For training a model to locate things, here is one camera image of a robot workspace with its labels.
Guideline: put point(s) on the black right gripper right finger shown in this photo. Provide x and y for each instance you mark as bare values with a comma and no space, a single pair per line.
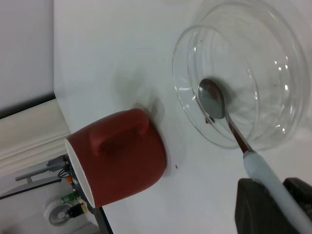
301,195

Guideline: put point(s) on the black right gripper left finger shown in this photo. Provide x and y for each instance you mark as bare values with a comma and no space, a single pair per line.
258,209

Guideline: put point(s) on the red ceramic mug white inside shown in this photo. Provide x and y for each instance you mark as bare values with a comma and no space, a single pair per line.
122,165

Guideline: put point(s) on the clear glass saucer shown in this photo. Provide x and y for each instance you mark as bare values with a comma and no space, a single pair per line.
268,61

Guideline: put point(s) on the black table leg bar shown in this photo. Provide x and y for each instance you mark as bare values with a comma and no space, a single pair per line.
103,220

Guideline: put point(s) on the green circuit board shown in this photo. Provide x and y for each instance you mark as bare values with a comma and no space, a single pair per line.
70,197

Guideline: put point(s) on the white round fan device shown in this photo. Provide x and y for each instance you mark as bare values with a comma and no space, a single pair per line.
57,214

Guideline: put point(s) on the grey metal stand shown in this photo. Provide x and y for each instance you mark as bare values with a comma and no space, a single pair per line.
29,182

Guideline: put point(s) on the white wall baseboard trim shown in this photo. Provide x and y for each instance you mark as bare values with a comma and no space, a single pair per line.
31,136

